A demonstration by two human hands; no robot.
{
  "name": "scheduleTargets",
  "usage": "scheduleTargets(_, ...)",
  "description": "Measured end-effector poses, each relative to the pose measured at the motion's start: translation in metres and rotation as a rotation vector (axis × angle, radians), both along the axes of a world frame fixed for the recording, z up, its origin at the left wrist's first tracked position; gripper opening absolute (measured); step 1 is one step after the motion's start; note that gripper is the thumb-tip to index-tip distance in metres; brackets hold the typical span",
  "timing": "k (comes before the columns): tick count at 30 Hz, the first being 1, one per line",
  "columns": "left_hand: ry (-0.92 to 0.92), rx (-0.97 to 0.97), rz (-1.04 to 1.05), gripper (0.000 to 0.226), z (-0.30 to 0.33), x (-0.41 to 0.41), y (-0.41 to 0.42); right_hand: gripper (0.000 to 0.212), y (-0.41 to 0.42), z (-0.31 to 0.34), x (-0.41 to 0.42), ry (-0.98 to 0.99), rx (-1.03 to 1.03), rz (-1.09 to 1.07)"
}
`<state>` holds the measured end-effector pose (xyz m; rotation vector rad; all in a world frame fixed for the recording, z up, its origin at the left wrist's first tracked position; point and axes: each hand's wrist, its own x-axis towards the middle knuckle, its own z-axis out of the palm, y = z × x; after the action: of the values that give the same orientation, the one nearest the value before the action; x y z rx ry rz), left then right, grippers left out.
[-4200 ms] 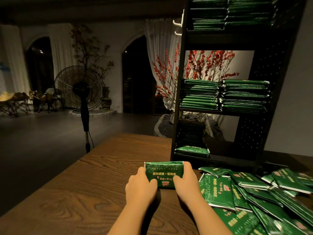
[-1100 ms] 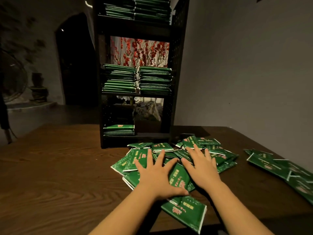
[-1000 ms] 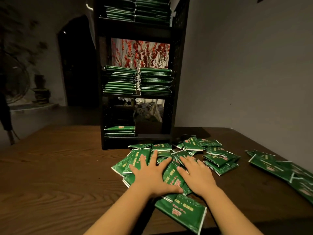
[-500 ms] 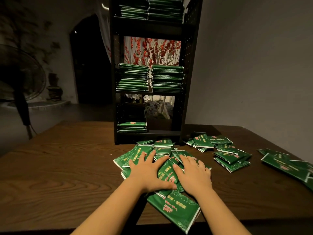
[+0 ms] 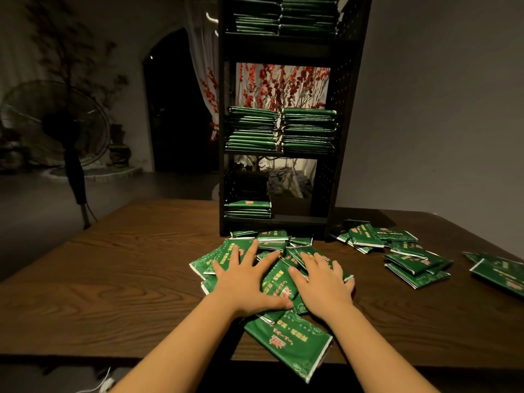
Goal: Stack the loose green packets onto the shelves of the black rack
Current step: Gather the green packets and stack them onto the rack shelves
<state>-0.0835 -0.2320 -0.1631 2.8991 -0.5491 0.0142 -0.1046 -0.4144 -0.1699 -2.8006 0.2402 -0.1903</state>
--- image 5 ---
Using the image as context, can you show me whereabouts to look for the red berry branches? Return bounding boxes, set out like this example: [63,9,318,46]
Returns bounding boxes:
[199,63,332,136]

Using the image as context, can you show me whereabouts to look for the black metal shelf rack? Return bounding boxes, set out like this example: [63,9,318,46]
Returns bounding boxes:
[216,0,375,238]

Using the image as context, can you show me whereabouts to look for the person's left forearm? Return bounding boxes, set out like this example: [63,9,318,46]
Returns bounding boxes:
[110,302,261,393]

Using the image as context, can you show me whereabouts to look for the person's right hand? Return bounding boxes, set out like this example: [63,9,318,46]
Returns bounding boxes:
[287,251,358,323]

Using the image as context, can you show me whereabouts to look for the person's left hand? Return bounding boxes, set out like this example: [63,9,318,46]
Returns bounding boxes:
[210,238,296,318]

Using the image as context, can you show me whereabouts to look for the white curtain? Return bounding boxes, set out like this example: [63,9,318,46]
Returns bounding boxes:
[184,0,221,128]

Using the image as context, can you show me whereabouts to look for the white cable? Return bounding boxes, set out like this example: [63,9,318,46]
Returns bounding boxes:
[75,368,116,393]

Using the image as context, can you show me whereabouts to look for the pile of green packets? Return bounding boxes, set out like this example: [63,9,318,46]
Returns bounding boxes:
[188,218,524,384]

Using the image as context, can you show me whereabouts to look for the black standing fan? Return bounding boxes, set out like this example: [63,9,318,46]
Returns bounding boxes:
[0,80,112,230]

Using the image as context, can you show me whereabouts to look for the person's right forearm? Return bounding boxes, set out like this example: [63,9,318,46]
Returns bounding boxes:
[327,305,443,393]

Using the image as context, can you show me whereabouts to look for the dark vase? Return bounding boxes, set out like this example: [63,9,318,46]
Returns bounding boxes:
[107,122,133,169]

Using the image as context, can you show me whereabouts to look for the bare branched tree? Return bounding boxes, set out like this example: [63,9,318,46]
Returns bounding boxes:
[25,0,130,103]

